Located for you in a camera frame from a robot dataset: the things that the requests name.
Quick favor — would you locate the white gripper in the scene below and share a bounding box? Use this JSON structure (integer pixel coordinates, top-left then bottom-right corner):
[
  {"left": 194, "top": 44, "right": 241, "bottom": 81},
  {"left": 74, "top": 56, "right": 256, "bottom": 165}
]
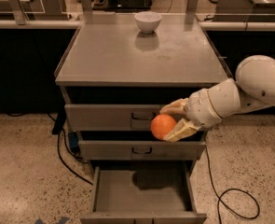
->
[{"left": 159, "top": 89, "right": 222, "bottom": 142}]

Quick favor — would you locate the orange fruit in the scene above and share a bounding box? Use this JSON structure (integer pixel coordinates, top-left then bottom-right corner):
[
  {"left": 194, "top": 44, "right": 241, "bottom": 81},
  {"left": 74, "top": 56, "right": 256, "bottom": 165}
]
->
[{"left": 150, "top": 114, "right": 177, "bottom": 140}]

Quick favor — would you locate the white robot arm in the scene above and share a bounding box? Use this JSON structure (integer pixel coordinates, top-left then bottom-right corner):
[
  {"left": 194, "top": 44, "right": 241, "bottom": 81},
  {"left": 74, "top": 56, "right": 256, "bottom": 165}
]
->
[{"left": 160, "top": 55, "right": 275, "bottom": 142}]

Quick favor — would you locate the steel drawer cabinet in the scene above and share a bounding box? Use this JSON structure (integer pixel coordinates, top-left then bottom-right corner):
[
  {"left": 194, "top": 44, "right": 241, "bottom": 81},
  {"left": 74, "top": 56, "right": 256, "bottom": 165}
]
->
[{"left": 54, "top": 12, "right": 234, "bottom": 224}]

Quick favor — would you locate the open bottom steel drawer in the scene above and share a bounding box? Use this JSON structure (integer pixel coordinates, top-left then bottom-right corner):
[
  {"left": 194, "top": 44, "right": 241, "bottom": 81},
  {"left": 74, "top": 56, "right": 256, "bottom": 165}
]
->
[{"left": 80, "top": 162, "right": 207, "bottom": 224}]

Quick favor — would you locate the middle steel drawer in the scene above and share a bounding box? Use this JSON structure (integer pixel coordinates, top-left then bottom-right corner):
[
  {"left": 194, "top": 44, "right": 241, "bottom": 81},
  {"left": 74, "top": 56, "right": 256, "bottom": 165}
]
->
[{"left": 79, "top": 141, "right": 205, "bottom": 161}]

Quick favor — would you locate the top steel drawer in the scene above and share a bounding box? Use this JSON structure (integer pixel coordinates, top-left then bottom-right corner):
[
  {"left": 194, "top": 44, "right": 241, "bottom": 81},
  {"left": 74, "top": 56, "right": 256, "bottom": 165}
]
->
[{"left": 64, "top": 104, "right": 222, "bottom": 132}]

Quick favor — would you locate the white ceramic bowl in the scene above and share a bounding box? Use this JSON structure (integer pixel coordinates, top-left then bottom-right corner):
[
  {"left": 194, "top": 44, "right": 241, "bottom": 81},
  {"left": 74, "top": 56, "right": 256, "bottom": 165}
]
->
[{"left": 134, "top": 11, "right": 162, "bottom": 33}]

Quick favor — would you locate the blue power box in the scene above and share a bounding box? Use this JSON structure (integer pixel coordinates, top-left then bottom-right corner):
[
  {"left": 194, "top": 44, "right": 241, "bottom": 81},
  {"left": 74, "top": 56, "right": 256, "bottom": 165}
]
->
[{"left": 68, "top": 132, "right": 80, "bottom": 153}]

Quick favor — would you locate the black cable right floor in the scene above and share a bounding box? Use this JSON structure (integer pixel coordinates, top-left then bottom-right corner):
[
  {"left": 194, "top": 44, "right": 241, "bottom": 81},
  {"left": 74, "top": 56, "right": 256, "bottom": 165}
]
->
[{"left": 204, "top": 145, "right": 261, "bottom": 224}]

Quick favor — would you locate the white counter rail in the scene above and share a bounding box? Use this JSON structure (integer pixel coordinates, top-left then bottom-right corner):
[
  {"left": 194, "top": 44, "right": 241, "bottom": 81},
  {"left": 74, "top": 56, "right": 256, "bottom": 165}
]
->
[{"left": 0, "top": 20, "right": 275, "bottom": 32}]

